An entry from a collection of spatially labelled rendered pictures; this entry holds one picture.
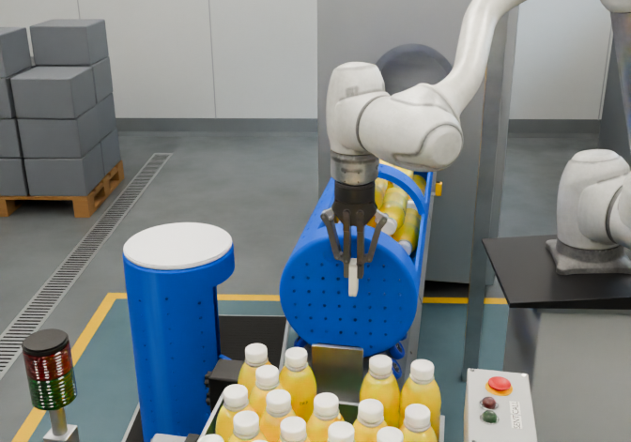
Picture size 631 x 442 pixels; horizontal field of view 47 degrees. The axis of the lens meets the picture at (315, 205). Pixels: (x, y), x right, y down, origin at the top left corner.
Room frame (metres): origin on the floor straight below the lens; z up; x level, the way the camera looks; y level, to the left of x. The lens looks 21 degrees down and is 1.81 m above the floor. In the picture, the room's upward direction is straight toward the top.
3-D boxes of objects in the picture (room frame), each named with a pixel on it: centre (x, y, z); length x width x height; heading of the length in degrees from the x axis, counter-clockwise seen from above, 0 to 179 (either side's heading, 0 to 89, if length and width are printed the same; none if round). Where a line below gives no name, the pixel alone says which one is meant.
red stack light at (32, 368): (0.89, 0.39, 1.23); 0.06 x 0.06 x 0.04
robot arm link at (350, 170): (1.26, -0.07, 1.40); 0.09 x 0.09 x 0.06
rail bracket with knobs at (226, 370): (1.19, 0.16, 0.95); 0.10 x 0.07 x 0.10; 79
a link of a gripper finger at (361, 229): (1.26, -0.09, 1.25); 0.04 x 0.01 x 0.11; 169
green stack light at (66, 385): (0.89, 0.39, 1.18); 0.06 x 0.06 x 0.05
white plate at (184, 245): (1.72, 0.36, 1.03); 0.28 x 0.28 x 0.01
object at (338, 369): (1.20, -0.04, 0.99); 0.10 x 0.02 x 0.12; 79
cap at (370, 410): (0.94, -0.08, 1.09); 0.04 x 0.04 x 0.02
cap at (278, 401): (0.96, 0.06, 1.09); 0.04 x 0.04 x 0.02
